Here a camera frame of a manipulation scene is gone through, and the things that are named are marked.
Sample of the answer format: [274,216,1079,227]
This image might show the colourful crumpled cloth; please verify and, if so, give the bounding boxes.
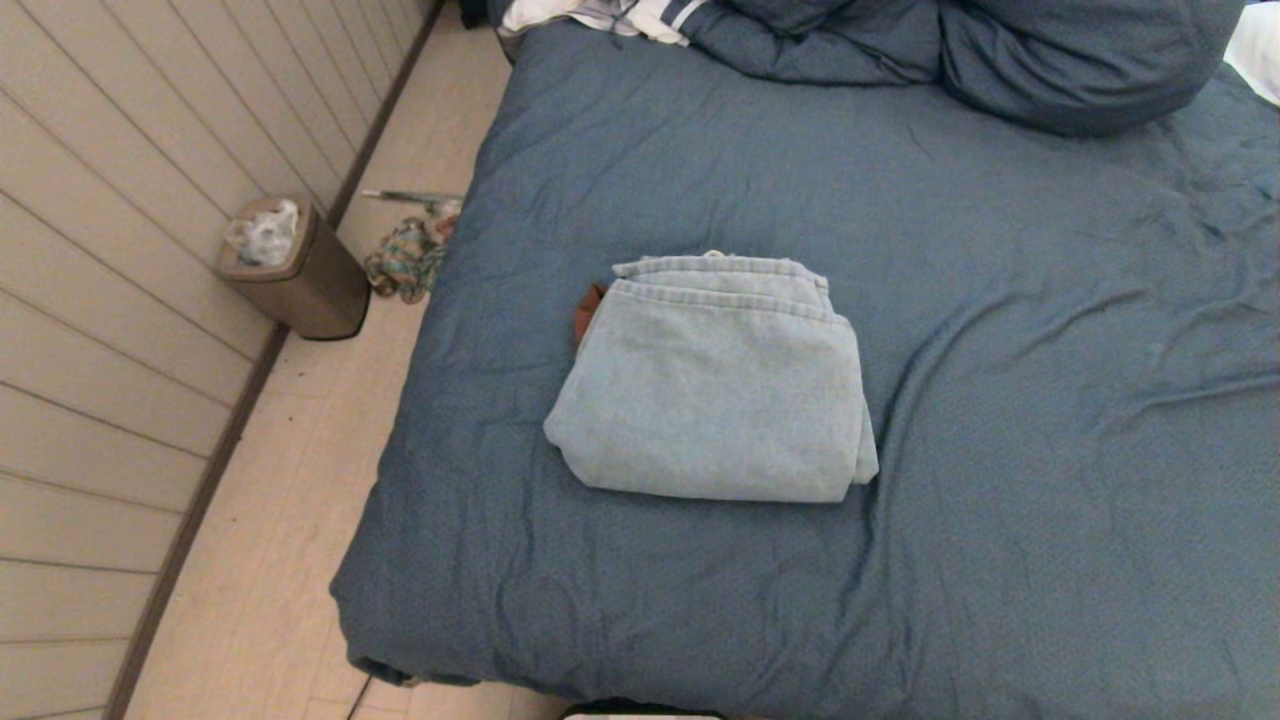
[363,212,461,305]

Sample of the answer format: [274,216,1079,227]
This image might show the blue bed sheet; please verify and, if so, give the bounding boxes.
[330,20,1280,720]

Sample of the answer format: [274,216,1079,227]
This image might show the brown trash bin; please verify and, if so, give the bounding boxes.
[217,195,372,341]

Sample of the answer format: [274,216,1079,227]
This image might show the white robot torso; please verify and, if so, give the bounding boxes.
[560,703,726,720]

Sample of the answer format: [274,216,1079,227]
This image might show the blue pillow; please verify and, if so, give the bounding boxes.
[940,0,1246,138]

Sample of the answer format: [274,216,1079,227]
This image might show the white striped garment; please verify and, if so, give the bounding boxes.
[498,0,713,48]

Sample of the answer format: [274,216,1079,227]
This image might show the light blue denim shorts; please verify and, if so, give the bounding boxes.
[543,250,881,504]

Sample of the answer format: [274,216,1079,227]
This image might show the grey metal rod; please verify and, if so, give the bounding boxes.
[361,188,463,213]

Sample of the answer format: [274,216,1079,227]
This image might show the rust brown folded garment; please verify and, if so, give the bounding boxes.
[573,283,611,353]

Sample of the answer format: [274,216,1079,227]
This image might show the white plastic bin bag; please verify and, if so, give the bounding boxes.
[225,199,301,268]

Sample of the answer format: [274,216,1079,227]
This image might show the bunched blue duvet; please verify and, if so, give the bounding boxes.
[685,0,951,83]

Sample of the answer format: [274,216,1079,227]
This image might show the white pillow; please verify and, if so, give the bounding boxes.
[1225,0,1280,108]

